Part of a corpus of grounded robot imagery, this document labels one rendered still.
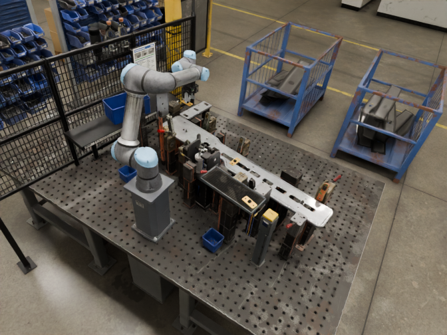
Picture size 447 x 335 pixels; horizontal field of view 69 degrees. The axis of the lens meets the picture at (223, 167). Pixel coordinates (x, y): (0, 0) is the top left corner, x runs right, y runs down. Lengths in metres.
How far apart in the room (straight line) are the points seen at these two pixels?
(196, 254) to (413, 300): 1.91
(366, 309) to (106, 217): 2.10
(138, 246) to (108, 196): 0.48
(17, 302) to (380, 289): 2.84
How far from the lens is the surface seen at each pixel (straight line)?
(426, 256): 3.60
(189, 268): 2.04
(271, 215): 1.73
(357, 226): 2.51
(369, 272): 3.21
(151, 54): 2.71
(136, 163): 1.77
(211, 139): 2.38
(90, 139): 2.41
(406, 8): 9.62
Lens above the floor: 2.48
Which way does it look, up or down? 43 degrees down
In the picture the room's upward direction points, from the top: 6 degrees clockwise
